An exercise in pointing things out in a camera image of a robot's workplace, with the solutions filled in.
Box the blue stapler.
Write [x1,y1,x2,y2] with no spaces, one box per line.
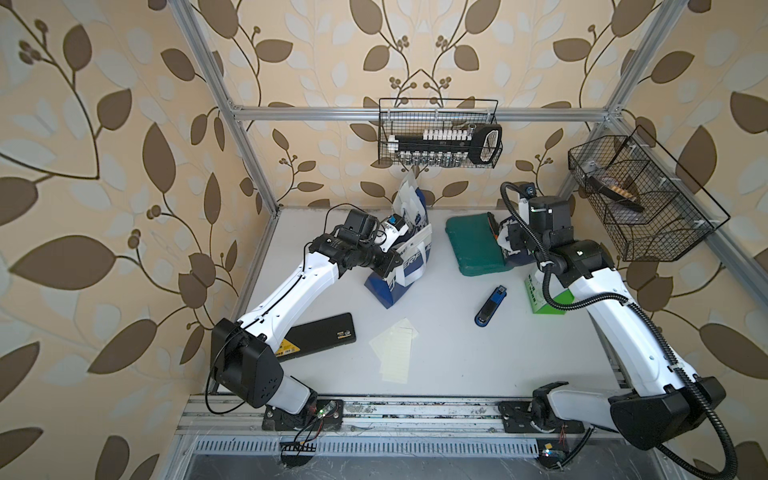
[474,285,507,328]

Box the large blue white tote bag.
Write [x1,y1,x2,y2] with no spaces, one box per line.
[487,212,535,268]

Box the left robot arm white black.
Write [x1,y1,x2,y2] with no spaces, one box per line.
[207,209,409,418]

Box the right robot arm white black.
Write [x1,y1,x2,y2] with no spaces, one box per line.
[499,195,726,450]

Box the dark brush in basket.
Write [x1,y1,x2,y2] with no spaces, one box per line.
[587,175,644,213]

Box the green white tissue pack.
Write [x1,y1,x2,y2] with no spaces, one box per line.
[524,266,575,316]

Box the black socket tool set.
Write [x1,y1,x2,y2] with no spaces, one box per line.
[383,124,503,168]

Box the black flat box yellow label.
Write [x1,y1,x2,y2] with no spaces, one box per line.
[275,312,356,361]

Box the pale yellow receipt sheet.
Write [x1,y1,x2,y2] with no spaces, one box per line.
[369,318,419,384]

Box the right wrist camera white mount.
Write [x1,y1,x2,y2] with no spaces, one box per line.
[515,182,537,224]

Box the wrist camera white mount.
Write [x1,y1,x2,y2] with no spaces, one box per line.
[378,214,409,253]
[515,182,537,224]

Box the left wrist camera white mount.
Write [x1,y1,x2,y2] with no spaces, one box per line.
[378,214,409,253]

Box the right wall wire basket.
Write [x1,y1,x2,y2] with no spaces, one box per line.
[568,125,731,262]

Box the wall wire basket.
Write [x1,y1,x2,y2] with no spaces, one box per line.
[377,97,503,169]
[568,125,731,262]

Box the back wall wire basket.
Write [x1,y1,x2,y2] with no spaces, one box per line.
[377,97,503,169]

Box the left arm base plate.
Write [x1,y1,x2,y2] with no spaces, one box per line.
[262,398,345,432]

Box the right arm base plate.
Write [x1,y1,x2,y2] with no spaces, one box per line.
[498,398,586,435]

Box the black corrugated cable conduit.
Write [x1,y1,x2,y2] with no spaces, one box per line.
[499,181,739,480]

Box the aluminium rail front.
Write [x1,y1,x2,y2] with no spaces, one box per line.
[175,394,673,460]

